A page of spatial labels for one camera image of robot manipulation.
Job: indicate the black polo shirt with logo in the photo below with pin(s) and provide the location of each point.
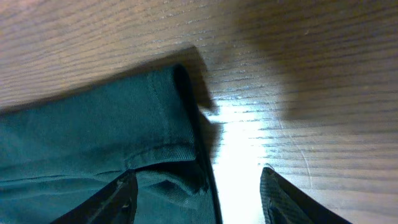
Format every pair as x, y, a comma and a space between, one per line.
57, 155

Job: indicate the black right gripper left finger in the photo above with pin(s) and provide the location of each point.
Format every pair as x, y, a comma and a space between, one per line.
114, 203

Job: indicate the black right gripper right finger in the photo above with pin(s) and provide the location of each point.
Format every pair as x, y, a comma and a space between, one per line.
284, 203

